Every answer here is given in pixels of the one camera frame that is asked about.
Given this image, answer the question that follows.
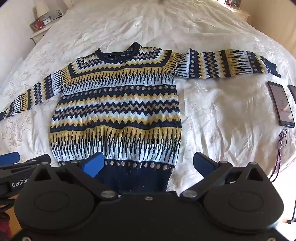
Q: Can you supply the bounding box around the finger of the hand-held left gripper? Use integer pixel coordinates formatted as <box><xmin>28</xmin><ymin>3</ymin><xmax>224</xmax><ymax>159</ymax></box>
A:
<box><xmin>0</xmin><ymin>152</ymin><xmax>52</xmax><ymax>174</ymax></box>

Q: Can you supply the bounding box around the black smartphone with lanyard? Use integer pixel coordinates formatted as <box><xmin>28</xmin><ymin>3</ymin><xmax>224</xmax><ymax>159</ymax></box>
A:
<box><xmin>267</xmin><ymin>81</ymin><xmax>296</xmax><ymax>128</ymax></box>

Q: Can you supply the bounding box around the red black phone lanyard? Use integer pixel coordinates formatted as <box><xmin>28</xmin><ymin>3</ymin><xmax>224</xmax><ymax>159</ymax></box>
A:
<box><xmin>268</xmin><ymin>126</ymin><xmax>289</xmax><ymax>183</ymax></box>

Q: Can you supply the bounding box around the wooden bedside table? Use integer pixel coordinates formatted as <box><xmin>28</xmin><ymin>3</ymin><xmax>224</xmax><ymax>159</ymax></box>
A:
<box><xmin>225</xmin><ymin>0</ymin><xmax>251</xmax><ymax>22</ymax></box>

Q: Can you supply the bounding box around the white bedside table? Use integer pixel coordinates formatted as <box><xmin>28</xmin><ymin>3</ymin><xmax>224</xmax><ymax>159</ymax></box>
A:
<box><xmin>30</xmin><ymin>23</ymin><xmax>54</xmax><ymax>45</ymax></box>

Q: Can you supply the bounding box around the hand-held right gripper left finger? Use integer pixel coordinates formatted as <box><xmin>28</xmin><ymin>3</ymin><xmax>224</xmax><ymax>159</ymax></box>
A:
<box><xmin>29</xmin><ymin>152</ymin><xmax>119</xmax><ymax>201</ymax></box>

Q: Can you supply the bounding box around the cream embroidered bedspread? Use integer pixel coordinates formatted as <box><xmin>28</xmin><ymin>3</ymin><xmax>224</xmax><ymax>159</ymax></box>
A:
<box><xmin>0</xmin><ymin>0</ymin><xmax>296</xmax><ymax>193</ymax></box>

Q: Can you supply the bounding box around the white bedside lamp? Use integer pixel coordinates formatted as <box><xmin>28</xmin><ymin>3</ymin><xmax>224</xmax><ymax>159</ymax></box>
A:
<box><xmin>35</xmin><ymin>0</ymin><xmax>50</xmax><ymax>18</ymax></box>

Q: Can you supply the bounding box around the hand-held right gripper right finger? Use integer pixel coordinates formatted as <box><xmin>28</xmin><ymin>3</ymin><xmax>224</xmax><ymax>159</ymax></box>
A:
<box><xmin>180</xmin><ymin>152</ymin><xmax>271</xmax><ymax>200</ymax></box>

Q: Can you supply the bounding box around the red box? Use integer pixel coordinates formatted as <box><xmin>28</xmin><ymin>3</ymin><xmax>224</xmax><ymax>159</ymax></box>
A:
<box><xmin>29</xmin><ymin>19</ymin><xmax>44</xmax><ymax>31</ymax></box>

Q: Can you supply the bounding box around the navy yellow patterned knit sweater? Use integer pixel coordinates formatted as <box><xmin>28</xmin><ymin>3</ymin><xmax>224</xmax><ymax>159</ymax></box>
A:
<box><xmin>0</xmin><ymin>42</ymin><xmax>281</xmax><ymax>193</ymax></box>

